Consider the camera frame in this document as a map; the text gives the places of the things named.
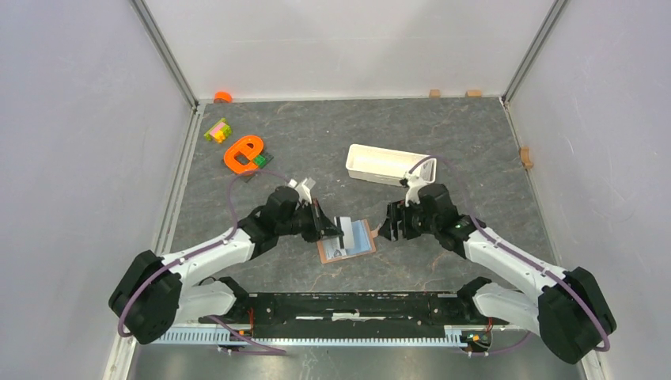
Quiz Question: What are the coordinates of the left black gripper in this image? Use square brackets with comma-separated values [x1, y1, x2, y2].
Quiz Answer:
[277, 198, 343, 243]

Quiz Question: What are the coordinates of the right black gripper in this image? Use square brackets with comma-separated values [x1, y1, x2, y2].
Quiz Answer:
[377, 198, 438, 242]

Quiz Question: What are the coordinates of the white card with black stripe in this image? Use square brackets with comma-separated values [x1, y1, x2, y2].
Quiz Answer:
[334, 217, 355, 249]

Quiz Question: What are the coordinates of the brown leather card holder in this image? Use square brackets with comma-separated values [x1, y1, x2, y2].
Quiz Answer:
[317, 217, 378, 264]

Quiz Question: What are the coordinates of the white plastic tray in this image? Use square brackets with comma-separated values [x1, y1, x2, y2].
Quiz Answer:
[345, 144, 426, 186]

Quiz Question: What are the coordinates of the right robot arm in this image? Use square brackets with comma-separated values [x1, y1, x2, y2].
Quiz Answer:
[379, 179, 617, 364]

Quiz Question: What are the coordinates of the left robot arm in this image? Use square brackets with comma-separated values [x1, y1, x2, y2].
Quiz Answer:
[108, 186, 345, 344]

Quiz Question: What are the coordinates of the green brick on dark plate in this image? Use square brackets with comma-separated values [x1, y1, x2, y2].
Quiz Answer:
[243, 150, 274, 183]

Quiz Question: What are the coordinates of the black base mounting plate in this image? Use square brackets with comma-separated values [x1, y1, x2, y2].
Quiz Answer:
[220, 291, 502, 339]

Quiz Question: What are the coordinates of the orange letter-shaped plastic piece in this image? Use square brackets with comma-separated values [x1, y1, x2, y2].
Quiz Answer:
[222, 135, 264, 174]

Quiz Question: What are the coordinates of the small wooden block right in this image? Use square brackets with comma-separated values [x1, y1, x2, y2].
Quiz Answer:
[465, 89, 483, 97]

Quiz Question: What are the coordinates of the curved wooden piece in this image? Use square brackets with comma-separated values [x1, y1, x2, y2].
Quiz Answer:
[519, 146, 534, 170]

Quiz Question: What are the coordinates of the colourful toy brick stack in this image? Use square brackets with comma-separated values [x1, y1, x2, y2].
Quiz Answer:
[203, 118, 232, 144]

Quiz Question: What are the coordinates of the orange round cap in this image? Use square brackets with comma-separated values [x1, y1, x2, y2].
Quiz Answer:
[213, 91, 233, 104]

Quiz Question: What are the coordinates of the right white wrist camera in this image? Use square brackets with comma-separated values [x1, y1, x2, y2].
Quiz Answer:
[400, 171, 430, 207]

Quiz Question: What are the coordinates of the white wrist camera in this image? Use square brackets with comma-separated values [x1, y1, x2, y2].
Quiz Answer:
[287, 177, 316, 204]
[400, 171, 430, 207]

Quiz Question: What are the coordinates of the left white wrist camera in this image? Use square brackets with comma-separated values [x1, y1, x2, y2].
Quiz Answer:
[287, 177, 316, 204]

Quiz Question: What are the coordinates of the blue toothed cable rail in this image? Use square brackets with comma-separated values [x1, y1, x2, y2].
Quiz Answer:
[152, 327, 468, 348]

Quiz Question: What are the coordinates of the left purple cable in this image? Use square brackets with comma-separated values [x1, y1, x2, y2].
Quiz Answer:
[116, 169, 294, 358]

